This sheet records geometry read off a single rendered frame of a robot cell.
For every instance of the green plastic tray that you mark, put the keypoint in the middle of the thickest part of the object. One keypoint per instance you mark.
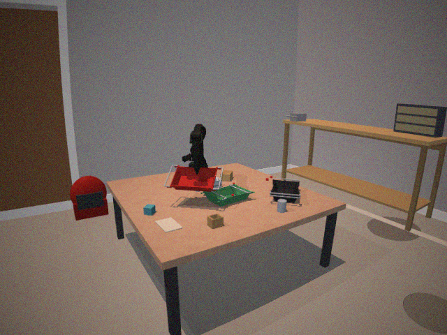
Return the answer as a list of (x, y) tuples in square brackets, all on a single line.
[(227, 192)]

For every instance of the small brown open-top box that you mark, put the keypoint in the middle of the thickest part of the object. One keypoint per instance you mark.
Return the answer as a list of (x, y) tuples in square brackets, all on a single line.
[(215, 221)]

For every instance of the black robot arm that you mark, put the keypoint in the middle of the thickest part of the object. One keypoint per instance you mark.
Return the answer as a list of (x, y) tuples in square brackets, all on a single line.
[(198, 134)]

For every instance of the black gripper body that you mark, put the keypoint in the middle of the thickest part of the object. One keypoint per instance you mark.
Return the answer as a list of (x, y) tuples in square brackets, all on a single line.
[(196, 160)]

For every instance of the grey cylinder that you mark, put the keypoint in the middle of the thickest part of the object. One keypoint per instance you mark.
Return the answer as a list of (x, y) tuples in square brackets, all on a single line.
[(281, 206)]

